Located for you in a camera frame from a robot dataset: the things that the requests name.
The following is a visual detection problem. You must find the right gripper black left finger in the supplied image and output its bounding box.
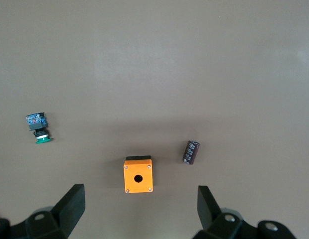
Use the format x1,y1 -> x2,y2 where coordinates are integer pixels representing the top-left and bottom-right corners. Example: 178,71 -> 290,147
0,183 -> 86,239

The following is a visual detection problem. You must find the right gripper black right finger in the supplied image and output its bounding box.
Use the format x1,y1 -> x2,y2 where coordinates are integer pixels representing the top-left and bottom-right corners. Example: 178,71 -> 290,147
193,185 -> 298,239

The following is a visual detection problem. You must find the green push button switch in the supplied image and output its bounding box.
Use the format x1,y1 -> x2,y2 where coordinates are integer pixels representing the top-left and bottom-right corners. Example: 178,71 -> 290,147
25,112 -> 55,144

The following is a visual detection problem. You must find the dark cylindrical capacitor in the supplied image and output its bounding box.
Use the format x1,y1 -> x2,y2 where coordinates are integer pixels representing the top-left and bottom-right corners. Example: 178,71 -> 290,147
182,140 -> 201,165

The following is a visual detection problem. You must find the orange button enclosure box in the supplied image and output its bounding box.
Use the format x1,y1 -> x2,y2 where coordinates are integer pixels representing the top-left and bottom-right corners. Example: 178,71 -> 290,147
123,155 -> 155,194

